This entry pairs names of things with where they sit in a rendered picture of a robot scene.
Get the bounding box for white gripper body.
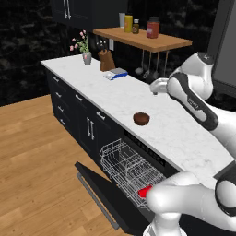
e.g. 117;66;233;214
149;77;170;95

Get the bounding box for brown bowl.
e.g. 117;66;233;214
132;112;151;126

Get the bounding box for black dishwasher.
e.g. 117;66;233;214
123;128;181;179

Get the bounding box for dark cupboard door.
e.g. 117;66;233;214
75;105;93;152
89;117;124;168

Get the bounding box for red cup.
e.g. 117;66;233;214
137;184;154;198

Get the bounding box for black dishwasher door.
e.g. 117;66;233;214
74;161;155;236

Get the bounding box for hanging metal spatula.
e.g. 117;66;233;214
151;51;161;81

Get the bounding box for hanging metal spoon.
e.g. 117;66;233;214
142;51;154;79

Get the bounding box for hanging metal ladle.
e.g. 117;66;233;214
134;50;146;77

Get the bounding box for dark drawer front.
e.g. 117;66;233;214
46;70;74;101
90;103;124;131
52;98;76;125
53;112;77;138
72;88;93;113
49;84;75;113

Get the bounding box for red jar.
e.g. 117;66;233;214
146;16;160;40

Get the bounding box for brown knife block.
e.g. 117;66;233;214
97;39;117;73

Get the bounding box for small brown jar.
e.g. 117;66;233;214
132;18;141;35

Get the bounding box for yellow bottle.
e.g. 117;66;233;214
123;13;134;34

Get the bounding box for black fridge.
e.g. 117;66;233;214
205;0;236;100

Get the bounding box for pink flowers in grey vase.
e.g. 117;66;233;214
69;29;93;66

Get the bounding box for wooden wall shelf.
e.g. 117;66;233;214
92;26;194;53

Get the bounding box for white wire dishwasher rack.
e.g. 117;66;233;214
99;138;167;211

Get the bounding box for dark wall cupboard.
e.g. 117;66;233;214
50;0;129;32

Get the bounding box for grey dishwasher door handle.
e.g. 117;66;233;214
76;172;121;231

